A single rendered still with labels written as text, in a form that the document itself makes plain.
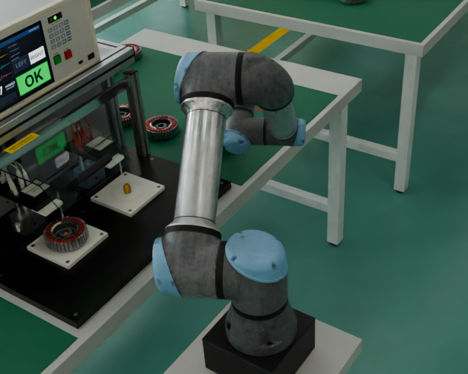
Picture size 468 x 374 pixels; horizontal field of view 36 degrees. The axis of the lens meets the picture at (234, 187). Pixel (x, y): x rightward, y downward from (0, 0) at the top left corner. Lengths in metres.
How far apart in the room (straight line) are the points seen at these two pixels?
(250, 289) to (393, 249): 1.69
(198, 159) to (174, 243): 0.18
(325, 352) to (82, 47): 1.01
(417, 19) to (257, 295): 1.95
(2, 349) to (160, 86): 1.26
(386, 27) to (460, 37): 1.81
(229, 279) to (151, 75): 1.48
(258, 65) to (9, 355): 0.85
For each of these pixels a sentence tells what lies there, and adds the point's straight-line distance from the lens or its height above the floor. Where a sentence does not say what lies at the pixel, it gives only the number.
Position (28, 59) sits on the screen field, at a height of 1.22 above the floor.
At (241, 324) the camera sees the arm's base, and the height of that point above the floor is 0.90.
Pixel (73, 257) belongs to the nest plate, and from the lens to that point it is 1.88.
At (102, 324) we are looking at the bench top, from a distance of 1.74.
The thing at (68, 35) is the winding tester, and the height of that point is 1.23.
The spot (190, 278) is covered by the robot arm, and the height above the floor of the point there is 1.02.
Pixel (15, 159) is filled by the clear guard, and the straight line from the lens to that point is 1.77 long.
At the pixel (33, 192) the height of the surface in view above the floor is 0.92.
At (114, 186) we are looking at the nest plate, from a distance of 2.10.
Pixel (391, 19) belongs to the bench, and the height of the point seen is 0.75.
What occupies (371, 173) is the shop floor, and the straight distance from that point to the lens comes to 3.45.
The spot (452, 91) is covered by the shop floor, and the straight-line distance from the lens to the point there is 4.18.
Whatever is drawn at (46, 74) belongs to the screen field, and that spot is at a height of 1.16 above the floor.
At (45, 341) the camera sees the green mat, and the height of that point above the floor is 0.75.
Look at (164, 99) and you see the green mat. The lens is 2.57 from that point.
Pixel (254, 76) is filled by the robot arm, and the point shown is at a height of 1.27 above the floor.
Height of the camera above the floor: 1.97
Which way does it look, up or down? 36 degrees down
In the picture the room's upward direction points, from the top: 4 degrees counter-clockwise
